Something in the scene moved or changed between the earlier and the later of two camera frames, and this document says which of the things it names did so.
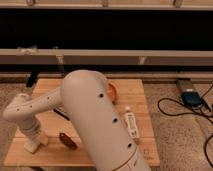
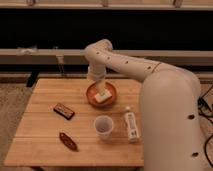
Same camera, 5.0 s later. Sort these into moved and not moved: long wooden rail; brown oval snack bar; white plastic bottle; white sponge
Moved: white sponge
Not moved: brown oval snack bar; long wooden rail; white plastic bottle
